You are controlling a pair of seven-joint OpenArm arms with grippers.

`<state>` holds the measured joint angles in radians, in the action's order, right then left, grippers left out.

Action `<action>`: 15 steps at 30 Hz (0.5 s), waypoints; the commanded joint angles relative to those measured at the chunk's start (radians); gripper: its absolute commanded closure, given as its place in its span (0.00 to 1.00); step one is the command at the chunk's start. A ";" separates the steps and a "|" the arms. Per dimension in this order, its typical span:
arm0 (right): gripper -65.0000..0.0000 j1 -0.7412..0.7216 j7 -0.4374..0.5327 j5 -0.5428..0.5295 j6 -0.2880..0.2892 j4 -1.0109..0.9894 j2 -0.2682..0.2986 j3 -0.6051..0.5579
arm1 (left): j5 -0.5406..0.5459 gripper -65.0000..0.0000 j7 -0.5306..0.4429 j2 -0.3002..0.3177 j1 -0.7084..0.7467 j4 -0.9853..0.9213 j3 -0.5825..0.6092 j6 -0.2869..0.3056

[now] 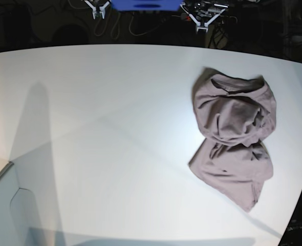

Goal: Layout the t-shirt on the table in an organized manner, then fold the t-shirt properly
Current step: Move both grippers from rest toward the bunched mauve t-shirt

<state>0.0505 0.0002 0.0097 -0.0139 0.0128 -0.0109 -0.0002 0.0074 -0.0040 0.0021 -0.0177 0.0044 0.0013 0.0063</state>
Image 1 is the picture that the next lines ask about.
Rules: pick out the mauve grey t-shirt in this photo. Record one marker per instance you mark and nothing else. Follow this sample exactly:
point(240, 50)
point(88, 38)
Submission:
point(235, 116)

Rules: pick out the blue plastic box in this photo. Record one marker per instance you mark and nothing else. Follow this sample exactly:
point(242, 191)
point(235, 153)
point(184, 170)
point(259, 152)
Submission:
point(146, 5)

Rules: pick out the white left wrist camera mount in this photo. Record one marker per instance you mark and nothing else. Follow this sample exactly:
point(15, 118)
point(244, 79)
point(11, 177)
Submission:
point(203, 13)

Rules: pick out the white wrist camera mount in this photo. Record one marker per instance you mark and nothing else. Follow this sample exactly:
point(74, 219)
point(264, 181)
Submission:
point(98, 7)
point(203, 13)

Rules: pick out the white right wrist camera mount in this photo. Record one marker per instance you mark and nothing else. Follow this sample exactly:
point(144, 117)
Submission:
point(98, 7)

